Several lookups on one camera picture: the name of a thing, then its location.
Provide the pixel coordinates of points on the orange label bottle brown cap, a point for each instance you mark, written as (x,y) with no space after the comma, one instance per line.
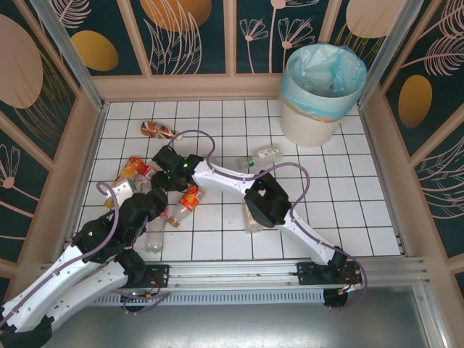
(188,201)

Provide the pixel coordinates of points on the red label clear bottle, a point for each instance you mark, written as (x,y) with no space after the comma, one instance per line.
(154,237)

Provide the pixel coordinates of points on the squat clear bottle green cap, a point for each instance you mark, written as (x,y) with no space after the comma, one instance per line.
(266,154)

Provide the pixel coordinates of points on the clear bottle floral white label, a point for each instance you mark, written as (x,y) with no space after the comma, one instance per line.
(251,223)

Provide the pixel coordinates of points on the white plastic waste bin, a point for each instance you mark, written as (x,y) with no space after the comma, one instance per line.
(308,130)

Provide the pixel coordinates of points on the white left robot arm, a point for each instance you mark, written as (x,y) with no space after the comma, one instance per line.
(43,286)

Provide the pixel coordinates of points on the blue plastic bin liner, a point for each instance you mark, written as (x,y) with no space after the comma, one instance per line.
(326,72)

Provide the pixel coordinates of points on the crumpled brown label bottle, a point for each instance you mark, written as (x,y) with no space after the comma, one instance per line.
(156,129)

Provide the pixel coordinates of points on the grey metal sheet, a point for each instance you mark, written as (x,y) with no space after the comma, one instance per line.
(232,326)

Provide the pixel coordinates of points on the aluminium side rail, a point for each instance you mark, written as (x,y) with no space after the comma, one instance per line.
(384,181)
(87,170)

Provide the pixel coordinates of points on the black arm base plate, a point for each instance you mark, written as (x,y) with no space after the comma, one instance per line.
(308,273)
(159,275)

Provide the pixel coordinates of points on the aluminium mounting rail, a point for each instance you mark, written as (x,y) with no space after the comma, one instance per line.
(232,272)

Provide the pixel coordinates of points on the aluminium frame post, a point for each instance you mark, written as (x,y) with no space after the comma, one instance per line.
(391,47)
(72,61)

